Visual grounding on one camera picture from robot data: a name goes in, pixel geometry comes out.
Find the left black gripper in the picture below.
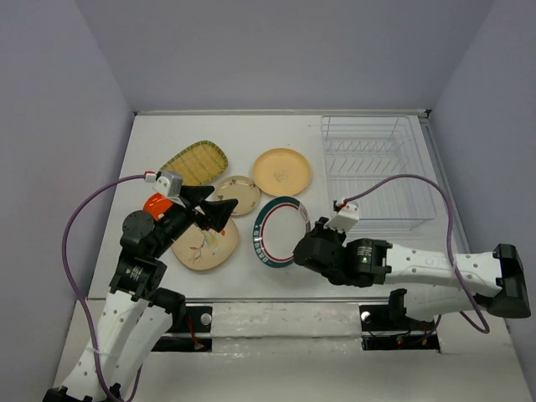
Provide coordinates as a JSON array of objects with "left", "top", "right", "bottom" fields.
[{"left": 152, "top": 183, "right": 239, "bottom": 256}]

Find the small cream calligraphy plate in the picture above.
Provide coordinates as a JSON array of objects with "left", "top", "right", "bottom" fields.
[{"left": 214, "top": 175, "right": 260, "bottom": 217}]

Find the beige bird-pattern plate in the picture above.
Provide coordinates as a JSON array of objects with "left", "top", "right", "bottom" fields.
[{"left": 172, "top": 219, "right": 240, "bottom": 271}]

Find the white plate green rim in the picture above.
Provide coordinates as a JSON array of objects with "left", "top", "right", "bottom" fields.
[{"left": 252, "top": 196, "right": 312, "bottom": 269}]

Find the peach round plate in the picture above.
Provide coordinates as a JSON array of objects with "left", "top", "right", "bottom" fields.
[{"left": 253, "top": 148, "right": 312, "bottom": 197}]

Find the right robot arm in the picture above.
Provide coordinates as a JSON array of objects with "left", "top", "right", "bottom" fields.
[{"left": 293, "top": 218, "right": 531, "bottom": 328}]

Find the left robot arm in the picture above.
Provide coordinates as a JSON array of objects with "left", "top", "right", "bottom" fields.
[{"left": 44, "top": 186, "right": 238, "bottom": 401}]

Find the green bamboo-pattern tray plate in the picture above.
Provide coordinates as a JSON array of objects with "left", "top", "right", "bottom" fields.
[{"left": 160, "top": 140, "right": 229, "bottom": 186}]

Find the orange round plate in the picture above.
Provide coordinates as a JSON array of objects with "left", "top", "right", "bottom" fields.
[{"left": 143, "top": 193, "right": 173, "bottom": 220}]

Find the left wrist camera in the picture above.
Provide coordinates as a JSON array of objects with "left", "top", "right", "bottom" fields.
[{"left": 153, "top": 171, "right": 183, "bottom": 198}]

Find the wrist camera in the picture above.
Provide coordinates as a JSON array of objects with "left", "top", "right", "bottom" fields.
[
  {"left": 153, "top": 171, "right": 183, "bottom": 198},
  {"left": 325, "top": 200, "right": 359, "bottom": 233}
]

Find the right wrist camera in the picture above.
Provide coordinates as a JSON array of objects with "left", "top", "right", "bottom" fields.
[{"left": 325, "top": 200, "right": 359, "bottom": 233}]

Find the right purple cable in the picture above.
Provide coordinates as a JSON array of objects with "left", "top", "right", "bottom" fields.
[{"left": 334, "top": 173, "right": 491, "bottom": 335}]

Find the purple cable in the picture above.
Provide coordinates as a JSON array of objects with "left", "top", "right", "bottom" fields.
[
  {"left": 61, "top": 171, "right": 158, "bottom": 401},
  {"left": 334, "top": 173, "right": 491, "bottom": 335}
]

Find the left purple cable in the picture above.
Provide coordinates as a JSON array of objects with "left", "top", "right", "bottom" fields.
[{"left": 61, "top": 171, "right": 158, "bottom": 401}]

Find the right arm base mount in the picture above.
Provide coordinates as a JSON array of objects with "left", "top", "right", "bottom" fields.
[{"left": 359, "top": 305, "right": 440, "bottom": 352}]

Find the white wire dish rack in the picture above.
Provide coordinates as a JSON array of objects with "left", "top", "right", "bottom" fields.
[{"left": 321, "top": 115, "right": 437, "bottom": 233}]

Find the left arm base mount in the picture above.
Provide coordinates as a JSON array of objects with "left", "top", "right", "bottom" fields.
[{"left": 152, "top": 305, "right": 213, "bottom": 353}]

